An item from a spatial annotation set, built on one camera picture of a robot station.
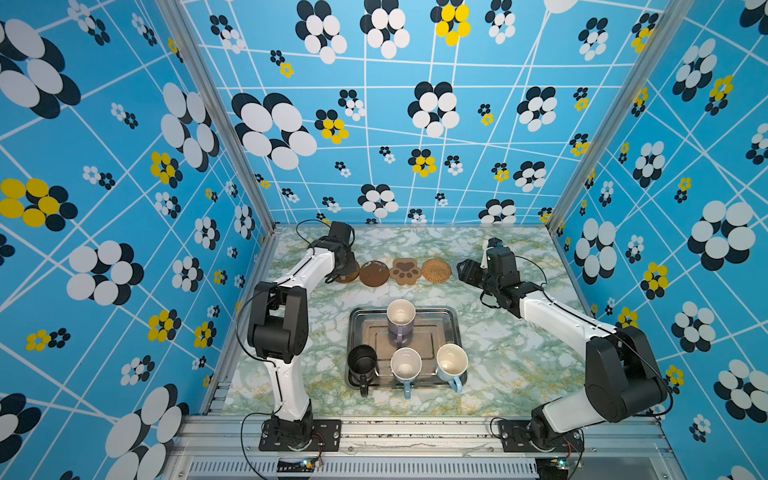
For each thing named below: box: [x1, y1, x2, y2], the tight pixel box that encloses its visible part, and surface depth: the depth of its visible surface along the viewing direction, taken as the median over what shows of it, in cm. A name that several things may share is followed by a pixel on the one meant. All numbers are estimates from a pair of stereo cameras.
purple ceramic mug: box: [387, 299, 416, 346], surface depth 91 cm
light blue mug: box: [390, 347, 423, 399], surface depth 79 cm
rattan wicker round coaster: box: [421, 258, 451, 283], surface depth 107 cm
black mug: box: [347, 344, 379, 397], surface depth 82 cm
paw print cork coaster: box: [389, 258, 422, 286], surface depth 107 cm
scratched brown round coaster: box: [359, 260, 389, 287], surface depth 107 cm
